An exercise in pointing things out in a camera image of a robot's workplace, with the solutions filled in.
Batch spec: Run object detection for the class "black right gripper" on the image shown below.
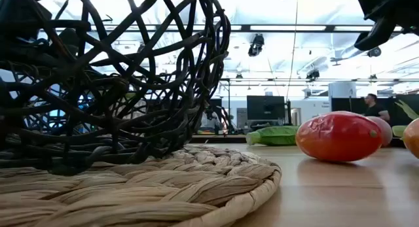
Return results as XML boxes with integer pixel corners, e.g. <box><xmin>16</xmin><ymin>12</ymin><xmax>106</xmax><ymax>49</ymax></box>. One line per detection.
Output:
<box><xmin>352</xmin><ymin>0</ymin><xmax>419</xmax><ymax>52</ymax></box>

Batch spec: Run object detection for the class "pink toy peach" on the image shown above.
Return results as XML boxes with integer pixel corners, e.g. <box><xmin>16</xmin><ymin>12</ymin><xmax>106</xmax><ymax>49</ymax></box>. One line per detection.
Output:
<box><xmin>366</xmin><ymin>116</ymin><xmax>393</xmax><ymax>147</ymax></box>

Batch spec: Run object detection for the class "red orange oval toy fruit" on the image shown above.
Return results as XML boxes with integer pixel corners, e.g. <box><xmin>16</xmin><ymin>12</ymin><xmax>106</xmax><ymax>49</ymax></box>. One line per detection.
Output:
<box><xmin>295</xmin><ymin>111</ymin><xmax>383</xmax><ymax>163</ymax></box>

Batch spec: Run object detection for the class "green white toy vegetable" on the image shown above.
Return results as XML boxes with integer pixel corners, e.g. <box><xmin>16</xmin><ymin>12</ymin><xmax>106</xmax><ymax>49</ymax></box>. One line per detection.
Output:
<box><xmin>246</xmin><ymin>125</ymin><xmax>301</xmax><ymax>147</ymax></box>

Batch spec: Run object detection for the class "dark wicker basket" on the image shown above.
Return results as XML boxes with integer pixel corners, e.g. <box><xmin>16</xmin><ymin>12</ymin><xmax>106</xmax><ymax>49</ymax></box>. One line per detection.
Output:
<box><xmin>0</xmin><ymin>0</ymin><xmax>232</xmax><ymax>175</ymax></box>

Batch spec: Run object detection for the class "white tall cabinet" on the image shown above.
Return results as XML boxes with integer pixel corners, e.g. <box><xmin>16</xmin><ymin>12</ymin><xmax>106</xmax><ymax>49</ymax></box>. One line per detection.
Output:
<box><xmin>328</xmin><ymin>81</ymin><xmax>357</xmax><ymax>99</ymax></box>

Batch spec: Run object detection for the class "person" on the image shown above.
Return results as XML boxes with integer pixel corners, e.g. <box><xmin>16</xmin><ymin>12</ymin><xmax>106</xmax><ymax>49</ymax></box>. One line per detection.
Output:
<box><xmin>361</xmin><ymin>93</ymin><xmax>392</xmax><ymax>122</ymax></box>

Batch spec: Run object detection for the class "green leafy toy vegetable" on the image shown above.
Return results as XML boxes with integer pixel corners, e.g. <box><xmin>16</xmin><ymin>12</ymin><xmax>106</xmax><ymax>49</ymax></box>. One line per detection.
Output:
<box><xmin>392</xmin><ymin>99</ymin><xmax>419</xmax><ymax>139</ymax></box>

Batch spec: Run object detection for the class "black computer monitor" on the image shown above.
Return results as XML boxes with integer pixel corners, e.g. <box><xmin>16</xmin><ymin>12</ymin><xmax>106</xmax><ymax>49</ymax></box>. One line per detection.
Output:
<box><xmin>246</xmin><ymin>95</ymin><xmax>286</xmax><ymax>121</ymax></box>

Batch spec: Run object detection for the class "woven straw round placemat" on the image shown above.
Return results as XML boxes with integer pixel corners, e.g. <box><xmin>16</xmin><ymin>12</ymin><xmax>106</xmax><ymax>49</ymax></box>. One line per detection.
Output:
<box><xmin>0</xmin><ymin>144</ymin><xmax>283</xmax><ymax>227</ymax></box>

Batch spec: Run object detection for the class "black partition wall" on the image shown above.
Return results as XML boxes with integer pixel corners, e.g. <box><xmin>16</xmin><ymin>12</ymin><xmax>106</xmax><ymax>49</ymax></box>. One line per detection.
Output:
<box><xmin>331</xmin><ymin>94</ymin><xmax>419</xmax><ymax>127</ymax></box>

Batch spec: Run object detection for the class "black overhead frame rail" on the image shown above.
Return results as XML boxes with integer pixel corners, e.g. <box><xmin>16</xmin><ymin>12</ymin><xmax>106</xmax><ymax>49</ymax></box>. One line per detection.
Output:
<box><xmin>37</xmin><ymin>23</ymin><xmax>405</xmax><ymax>34</ymax></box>

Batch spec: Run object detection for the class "black table edge rail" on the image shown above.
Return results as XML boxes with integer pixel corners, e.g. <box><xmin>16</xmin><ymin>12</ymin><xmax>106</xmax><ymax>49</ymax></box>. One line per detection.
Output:
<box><xmin>189</xmin><ymin>134</ymin><xmax>419</xmax><ymax>148</ymax></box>

